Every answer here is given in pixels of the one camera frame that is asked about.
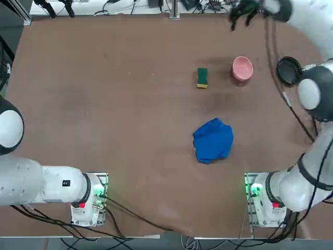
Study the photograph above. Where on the pink bowl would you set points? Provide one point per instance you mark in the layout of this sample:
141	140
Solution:
242	68

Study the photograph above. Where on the long aluminium frame profile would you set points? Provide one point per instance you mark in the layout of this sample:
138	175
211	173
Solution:
20	11

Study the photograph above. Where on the black tripod legs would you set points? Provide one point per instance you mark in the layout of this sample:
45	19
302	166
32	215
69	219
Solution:
50	9

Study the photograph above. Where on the aluminium camera post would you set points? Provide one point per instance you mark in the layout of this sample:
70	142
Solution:
174	10

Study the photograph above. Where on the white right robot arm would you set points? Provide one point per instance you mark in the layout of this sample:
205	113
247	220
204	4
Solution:
309	91

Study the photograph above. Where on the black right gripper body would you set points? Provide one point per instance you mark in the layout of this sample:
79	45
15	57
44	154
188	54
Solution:
249	6

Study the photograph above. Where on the crumpled blue cloth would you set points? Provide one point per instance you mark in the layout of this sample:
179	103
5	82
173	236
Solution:
213	142

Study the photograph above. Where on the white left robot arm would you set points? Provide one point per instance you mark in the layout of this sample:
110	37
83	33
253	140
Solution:
26	182

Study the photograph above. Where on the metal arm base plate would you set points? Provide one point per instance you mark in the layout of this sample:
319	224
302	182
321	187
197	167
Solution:
104	177
248	208

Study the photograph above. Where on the green and yellow sponge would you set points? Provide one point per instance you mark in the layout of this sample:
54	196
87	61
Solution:
202	76

